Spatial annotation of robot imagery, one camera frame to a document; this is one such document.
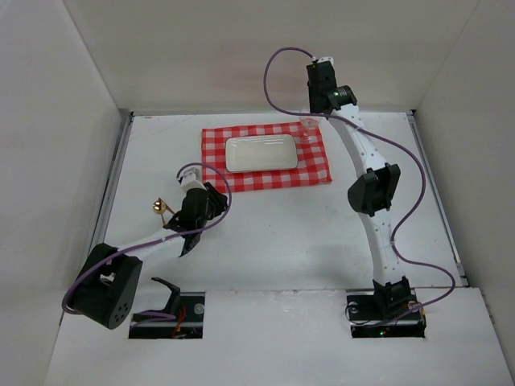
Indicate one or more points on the red white checkered cloth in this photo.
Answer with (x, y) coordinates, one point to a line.
(312, 169)

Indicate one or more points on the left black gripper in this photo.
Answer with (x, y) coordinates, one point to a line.
(177, 224)

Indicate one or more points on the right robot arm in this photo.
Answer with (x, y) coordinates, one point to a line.
(372, 193)

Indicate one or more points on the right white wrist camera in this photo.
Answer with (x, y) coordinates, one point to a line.
(326, 59)

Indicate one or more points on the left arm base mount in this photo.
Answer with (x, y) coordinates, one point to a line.
(164, 311)

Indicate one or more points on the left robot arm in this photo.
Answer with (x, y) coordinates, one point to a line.
(105, 287)

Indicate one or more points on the gold spoon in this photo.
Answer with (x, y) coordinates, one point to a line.
(160, 208)

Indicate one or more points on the clear wine glass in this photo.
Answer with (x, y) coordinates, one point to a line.
(309, 126)

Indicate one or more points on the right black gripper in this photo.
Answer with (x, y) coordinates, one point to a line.
(318, 101)

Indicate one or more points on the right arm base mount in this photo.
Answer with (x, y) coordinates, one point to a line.
(368, 321)

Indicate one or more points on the white rectangular plate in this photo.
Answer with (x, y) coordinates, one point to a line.
(261, 153)

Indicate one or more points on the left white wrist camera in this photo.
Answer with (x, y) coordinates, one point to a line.
(189, 178)

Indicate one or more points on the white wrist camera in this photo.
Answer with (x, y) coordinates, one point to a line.
(189, 178)
(326, 59)

